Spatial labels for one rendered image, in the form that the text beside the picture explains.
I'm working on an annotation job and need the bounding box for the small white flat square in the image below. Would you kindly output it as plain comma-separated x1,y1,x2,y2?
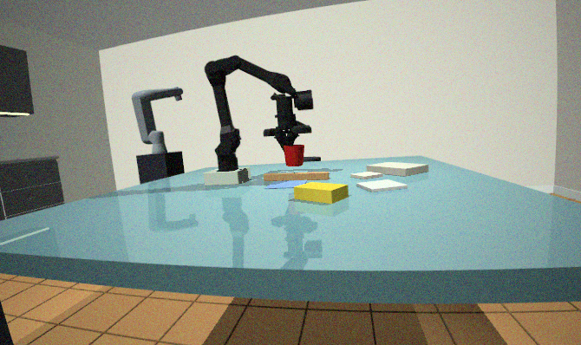
351,172,383,179

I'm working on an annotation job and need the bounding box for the yellow rectangular block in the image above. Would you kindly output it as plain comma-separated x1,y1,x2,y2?
294,182,349,204

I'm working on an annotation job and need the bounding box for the white flat square tile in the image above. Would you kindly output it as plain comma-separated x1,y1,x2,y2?
356,179,408,192

